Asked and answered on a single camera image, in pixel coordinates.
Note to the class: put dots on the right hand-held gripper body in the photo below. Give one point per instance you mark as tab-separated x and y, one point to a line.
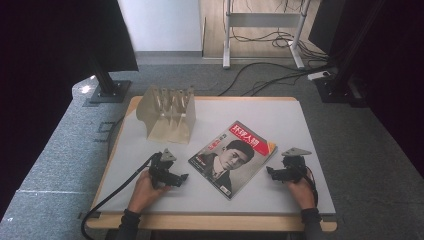
294	166

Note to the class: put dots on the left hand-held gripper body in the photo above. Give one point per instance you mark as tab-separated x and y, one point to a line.
160	171

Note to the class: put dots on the person's left hand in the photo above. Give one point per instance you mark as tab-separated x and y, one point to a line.
144	195

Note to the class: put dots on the person's right hand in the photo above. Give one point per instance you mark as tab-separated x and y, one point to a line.
304	195

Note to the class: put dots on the magazine with portrait cover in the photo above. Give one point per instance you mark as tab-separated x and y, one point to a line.
230	160

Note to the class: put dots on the wooden magazine rack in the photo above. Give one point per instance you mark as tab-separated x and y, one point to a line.
168	118

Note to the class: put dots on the white table mat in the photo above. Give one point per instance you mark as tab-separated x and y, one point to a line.
266	113

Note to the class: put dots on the white power strip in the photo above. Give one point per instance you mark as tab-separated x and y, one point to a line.
318	75

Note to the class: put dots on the black metal stand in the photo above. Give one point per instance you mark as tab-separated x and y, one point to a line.
108	85
340	83

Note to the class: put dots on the black curtain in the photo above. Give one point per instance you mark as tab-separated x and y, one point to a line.
43	66
396	83

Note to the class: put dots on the dark monitor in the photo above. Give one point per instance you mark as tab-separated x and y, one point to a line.
325	26

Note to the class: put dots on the white panel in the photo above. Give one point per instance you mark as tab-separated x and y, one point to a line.
163	25

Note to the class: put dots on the white metal stand frame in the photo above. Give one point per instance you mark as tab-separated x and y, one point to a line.
263	19

